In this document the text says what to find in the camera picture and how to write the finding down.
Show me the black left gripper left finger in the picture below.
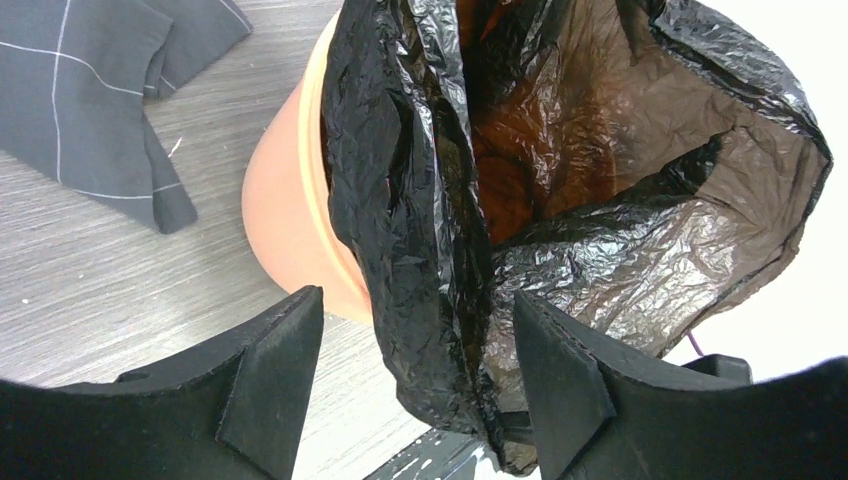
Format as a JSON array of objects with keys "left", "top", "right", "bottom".
[{"left": 1, "top": 286, "right": 324, "bottom": 479}]

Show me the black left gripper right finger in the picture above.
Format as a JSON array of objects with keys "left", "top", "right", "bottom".
[{"left": 512, "top": 292, "right": 847, "bottom": 479}]

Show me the black plastic trash bag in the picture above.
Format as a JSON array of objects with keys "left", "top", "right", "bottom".
[{"left": 321, "top": 1, "right": 833, "bottom": 476}]

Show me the orange plastic trash bin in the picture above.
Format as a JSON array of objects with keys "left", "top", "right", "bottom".
[{"left": 241, "top": 17, "right": 373, "bottom": 325}]

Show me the grey checked cloth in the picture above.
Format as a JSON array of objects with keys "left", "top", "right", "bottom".
[{"left": 1, "top": 0, "right": 253, "bottom": 234}]

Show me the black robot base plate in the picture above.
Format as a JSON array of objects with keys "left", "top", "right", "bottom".
[{"left": 364, "top": 429, "right": 499, "bottom": 480}]

